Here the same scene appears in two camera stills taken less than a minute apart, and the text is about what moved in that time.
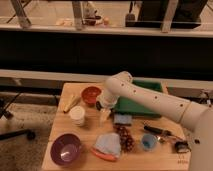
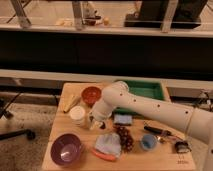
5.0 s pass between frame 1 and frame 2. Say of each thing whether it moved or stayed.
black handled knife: stayed
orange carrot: stayed
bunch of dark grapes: stayed
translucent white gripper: moved
